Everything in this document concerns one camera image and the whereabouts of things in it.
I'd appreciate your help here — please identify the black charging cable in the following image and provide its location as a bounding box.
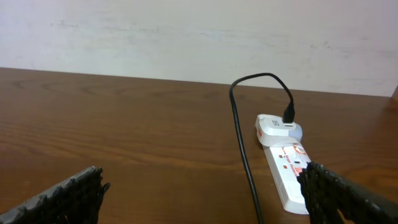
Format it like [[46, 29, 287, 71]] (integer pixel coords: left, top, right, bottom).
[[229, 72, 296, 224]]

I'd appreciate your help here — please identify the white power strip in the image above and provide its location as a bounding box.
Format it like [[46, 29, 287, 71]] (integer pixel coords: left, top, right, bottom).
[[263, 144, 311, 215]]

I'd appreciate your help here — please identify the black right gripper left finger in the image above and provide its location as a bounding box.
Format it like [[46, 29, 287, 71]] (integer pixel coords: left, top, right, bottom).
[[1, 166, 110, 224]]

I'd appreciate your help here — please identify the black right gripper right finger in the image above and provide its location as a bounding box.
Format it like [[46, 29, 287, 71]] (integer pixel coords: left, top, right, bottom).
[[297, 162, 397, 224]]

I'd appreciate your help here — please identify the white USB charger adapter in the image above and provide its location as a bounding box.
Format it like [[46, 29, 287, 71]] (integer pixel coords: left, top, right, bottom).
[[255, 114, 303, 147]]

